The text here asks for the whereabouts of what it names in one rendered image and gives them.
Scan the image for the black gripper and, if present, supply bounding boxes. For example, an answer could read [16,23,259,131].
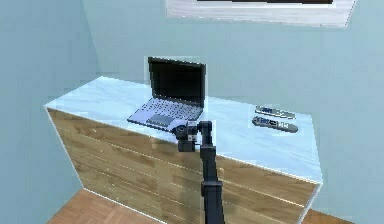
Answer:
[172,123,198,153]

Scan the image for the black and grey laptop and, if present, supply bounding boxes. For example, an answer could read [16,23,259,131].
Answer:
[126,56,207,132]

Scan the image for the wooden chest with white top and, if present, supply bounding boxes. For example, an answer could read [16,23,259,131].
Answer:
[43,76,324,224]

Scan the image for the dark grey remote control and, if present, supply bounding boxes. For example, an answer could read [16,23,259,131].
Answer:
[251,116,299,134]

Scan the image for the light grey remote control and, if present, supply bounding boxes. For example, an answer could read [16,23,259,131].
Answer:
[255,105,297,120]

